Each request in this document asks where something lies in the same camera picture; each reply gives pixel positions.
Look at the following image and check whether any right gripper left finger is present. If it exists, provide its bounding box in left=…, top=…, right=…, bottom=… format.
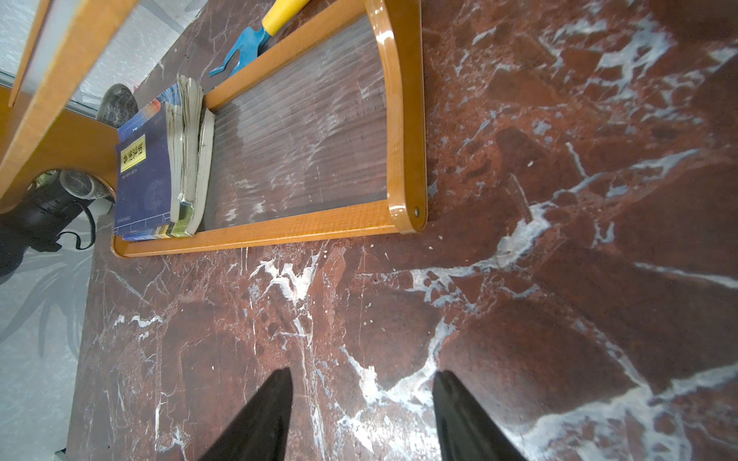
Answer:
left=199, top=368, right=293, bottom=461

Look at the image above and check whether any blue yellow garden rake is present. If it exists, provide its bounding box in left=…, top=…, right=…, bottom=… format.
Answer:
left=209, top=0, right=309, bottom=77

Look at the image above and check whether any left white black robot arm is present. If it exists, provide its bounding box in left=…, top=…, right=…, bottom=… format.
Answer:
left=1, top=170, right=113, bottom=282

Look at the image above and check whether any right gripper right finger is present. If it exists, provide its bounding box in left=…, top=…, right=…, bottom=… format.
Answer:
left=432, top=371, right=526, bottom=461

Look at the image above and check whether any orange wooden three-tier bookshelf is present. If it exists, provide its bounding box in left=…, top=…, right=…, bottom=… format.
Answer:
left=1, top=1, right=428, bottom=257

